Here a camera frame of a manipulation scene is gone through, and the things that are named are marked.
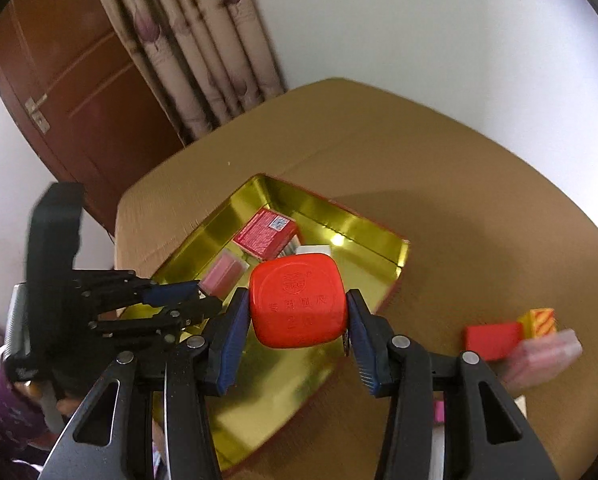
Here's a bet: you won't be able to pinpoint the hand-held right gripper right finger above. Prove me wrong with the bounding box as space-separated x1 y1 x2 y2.
345 288 562 480

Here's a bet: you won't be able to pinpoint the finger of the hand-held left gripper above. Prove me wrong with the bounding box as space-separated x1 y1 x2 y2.
74 269 203 309
88 296 223 343

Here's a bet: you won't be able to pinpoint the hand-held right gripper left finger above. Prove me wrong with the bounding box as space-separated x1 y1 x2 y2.
39 287 252 480

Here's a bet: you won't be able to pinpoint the red tin box gold interior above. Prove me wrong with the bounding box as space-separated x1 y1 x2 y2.
116 173 411 478

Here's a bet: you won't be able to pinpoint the red rectangular block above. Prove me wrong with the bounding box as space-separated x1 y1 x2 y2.
463 321 525 363

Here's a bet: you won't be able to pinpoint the yellow cube box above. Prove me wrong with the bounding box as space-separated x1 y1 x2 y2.
518 307 559 338

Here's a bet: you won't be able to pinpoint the clear plastic box pink contents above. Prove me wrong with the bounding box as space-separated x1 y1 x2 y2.
499 329 583 396
199 251 252 297

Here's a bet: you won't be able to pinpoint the person's left forearm purple sleeve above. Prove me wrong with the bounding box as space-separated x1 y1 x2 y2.
0 347 50 467

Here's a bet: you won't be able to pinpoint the person's left hand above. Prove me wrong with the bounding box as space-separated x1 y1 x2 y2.
14 380 87 420

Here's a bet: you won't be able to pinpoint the red label cardboard box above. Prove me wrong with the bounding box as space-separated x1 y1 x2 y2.
233 208 301 261

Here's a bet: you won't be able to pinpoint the brown wooden door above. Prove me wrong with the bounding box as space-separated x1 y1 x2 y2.
0 0 187 236

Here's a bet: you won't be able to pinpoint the beige flower print curtain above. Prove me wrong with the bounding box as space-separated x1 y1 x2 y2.
86 0 286 143

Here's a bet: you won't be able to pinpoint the metal door handle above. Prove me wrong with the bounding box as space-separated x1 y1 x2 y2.
25 96 50 133

